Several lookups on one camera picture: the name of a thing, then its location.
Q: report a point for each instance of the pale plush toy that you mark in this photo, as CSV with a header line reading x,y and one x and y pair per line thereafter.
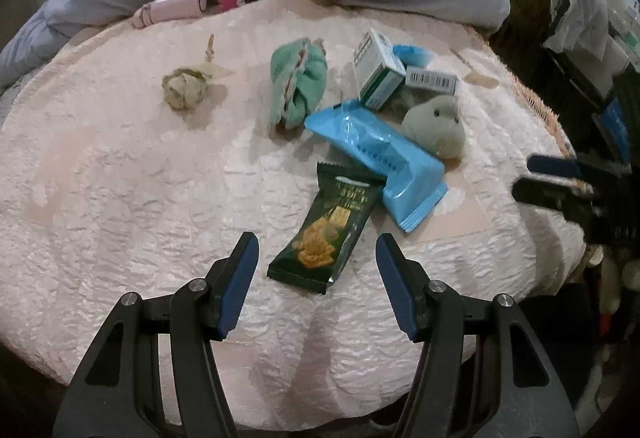
x,y
437,123

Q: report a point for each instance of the dark green snack packet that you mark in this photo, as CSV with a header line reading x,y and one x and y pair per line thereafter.
x,y
325,233

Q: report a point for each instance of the white plastic bag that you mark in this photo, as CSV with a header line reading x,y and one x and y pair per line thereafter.
x,y
575,8

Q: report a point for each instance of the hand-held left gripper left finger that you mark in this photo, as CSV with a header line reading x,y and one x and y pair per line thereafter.
x,y
240,278

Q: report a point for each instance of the small white barcode box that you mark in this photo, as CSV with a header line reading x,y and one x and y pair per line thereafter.
x,y
432,80

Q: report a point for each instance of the crumpled greenish paper ball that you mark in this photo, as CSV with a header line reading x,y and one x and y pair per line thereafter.
x,y
185,88

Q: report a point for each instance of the light blue crumpled wrapper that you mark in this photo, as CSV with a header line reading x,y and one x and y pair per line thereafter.
x,y
412,55

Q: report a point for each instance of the blue plastic packet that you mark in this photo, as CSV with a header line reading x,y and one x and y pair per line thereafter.
x,y
380,153

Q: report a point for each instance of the pink flask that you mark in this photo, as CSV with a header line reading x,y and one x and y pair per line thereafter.
x,y
170,5

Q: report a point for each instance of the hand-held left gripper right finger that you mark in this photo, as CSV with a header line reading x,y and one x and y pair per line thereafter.
x,y
395,283

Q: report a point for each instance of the white and green medicine box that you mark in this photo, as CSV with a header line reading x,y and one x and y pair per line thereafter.
x,y
375,73

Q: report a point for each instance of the pink embroidered fringed tablecloth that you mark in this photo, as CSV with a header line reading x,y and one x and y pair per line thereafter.
x,y
150,193

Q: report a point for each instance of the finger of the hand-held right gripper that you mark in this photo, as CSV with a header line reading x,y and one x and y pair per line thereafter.
x,y
545,197
550,165

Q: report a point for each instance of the teal knotted cloth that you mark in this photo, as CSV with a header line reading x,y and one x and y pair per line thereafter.
x,y
297,83

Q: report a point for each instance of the black metal chair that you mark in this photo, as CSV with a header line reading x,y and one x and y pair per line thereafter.
x,y
575,68

